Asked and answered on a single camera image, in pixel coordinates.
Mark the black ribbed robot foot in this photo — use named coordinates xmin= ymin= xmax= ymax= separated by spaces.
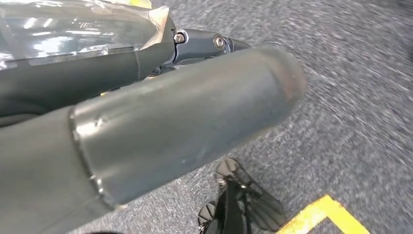
xmin=197 ymin=202 xmax=217 ymax=227
xmin=215 ymin=157 xmax=286 ymax=232

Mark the yellow floor tape square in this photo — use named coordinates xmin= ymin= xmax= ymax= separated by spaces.
xmin=277 ymin=194 xmax=371 ymax=234

